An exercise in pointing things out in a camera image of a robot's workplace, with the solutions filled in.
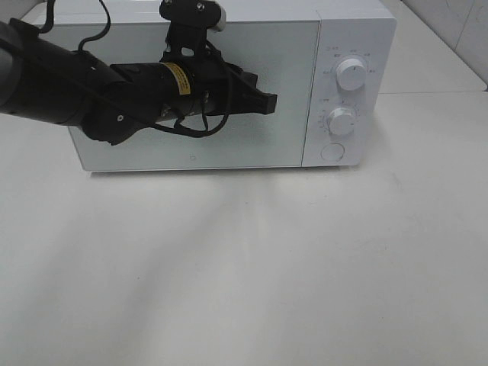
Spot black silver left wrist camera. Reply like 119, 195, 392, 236
159, 0, 226, 32

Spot white microwave knob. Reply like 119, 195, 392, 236
326, 107, 357, 136
335, 55, 368, 92

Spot white microwave oven body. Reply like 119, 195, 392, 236
43, 1, 397, 170

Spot white microwave door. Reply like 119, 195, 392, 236
69, 21, 319, 172

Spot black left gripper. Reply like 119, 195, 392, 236
110, 21, 277, 122

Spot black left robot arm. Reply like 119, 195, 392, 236
1, 19, 278, 146

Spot white round door button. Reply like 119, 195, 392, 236
320, 143, 345, 162

